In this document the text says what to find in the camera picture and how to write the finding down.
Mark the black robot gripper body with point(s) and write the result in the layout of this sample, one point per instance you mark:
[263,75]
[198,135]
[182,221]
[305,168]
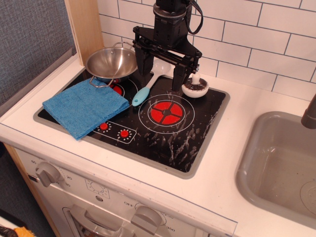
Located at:
[168,39]

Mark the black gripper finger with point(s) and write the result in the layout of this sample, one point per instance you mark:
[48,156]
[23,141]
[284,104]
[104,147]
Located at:
[144,60]
[180,74]

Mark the stainless steel two-handled pan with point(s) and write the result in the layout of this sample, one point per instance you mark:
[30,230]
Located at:
[111,65]

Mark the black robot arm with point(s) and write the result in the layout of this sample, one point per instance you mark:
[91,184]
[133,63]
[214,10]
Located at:
[175,6]

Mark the white toy mushroom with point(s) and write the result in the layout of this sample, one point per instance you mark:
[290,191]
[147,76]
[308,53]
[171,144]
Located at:
[195,87]

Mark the black toy stovetop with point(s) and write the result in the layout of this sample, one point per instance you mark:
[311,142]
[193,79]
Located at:
[168,131]

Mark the right red stove knob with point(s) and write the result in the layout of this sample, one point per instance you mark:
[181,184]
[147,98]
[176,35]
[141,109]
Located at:
[124,134]

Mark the red stove knob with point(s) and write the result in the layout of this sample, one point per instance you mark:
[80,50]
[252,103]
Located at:
[124,134]
[104,126]

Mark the left red stove knob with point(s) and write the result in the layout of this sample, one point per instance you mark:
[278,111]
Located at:
[104,126]

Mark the folded blue cloth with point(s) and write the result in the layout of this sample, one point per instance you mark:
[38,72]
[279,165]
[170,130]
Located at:
[82,107]

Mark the grey faucet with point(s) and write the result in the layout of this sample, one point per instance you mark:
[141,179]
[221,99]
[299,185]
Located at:
[308,119]

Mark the grey plastic sink basin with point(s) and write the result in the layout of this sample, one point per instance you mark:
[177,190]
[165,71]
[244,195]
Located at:
[277,171]

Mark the left grey oven dial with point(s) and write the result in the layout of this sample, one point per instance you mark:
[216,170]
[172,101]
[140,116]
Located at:
[47,174]

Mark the grey oven dial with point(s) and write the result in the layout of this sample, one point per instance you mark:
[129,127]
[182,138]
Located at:
[47,174]
[147,219]

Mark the right grey oven dial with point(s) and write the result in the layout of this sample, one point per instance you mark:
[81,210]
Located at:
[147,219]

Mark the orange and black object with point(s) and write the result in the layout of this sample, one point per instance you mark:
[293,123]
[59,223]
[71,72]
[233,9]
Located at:
[16,232]

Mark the white spoon with blue handle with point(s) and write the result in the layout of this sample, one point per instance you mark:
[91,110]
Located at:
[159,68]

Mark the wooden side post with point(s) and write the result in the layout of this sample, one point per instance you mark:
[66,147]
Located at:
[86,28]

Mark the grey oven door handle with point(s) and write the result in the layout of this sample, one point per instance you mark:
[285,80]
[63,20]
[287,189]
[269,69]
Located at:
[91,228]

